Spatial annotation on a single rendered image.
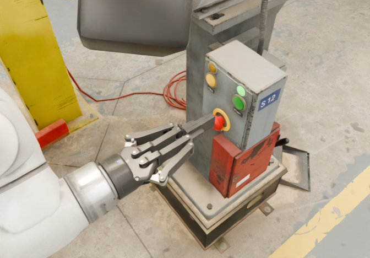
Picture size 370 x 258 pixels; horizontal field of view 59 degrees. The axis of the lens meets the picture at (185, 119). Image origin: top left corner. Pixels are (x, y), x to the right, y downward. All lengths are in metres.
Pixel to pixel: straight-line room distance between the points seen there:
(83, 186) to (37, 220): 0.08
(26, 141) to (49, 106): 1.51
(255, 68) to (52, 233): 0.48
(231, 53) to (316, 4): 2.73
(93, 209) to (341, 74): 2.31
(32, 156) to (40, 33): 1.28
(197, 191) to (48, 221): 0.99
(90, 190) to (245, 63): 0.41
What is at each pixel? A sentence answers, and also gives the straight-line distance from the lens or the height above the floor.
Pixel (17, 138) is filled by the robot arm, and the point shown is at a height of 1.21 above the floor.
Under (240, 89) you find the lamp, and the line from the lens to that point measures 0.66.
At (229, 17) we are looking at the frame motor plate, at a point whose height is 1.12.
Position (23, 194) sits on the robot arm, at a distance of 0.53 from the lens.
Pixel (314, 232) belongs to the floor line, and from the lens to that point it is 1.80.
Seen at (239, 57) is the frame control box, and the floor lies 1.12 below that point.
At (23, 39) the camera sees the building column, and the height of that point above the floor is 0.65.
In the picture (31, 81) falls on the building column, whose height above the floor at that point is 0.42.
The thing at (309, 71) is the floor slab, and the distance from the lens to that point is 2.59.
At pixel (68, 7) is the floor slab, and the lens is 3.33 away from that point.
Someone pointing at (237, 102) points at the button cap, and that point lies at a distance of 0.70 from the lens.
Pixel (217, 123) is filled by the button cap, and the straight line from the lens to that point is 0.76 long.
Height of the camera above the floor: 1.56
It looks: 49 degrees down
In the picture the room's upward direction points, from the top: straight up
